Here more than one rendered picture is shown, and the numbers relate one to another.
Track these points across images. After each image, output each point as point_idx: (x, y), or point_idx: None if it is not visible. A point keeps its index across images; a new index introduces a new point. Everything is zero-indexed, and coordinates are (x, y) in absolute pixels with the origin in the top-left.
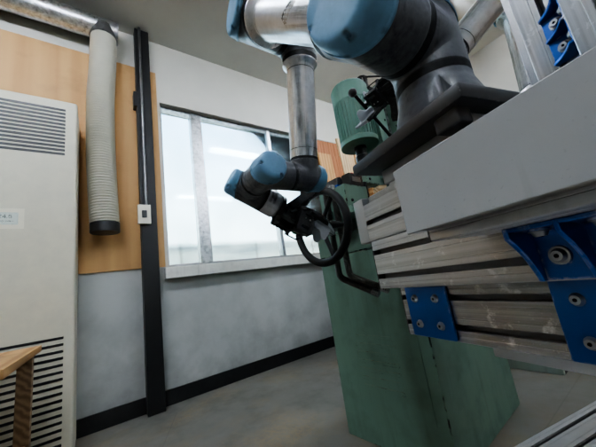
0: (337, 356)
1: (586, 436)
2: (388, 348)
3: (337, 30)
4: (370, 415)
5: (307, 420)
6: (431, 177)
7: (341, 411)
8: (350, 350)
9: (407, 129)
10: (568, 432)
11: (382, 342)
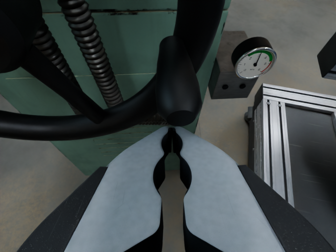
0: (56, 146)
1: (281, 152)
2: (143, 134)
3: None
4: None
5: (29, 187)
6: None
7: (53, 152)
8: (81, 141)
9: None
10: (273, 152)
11: (134, 131)
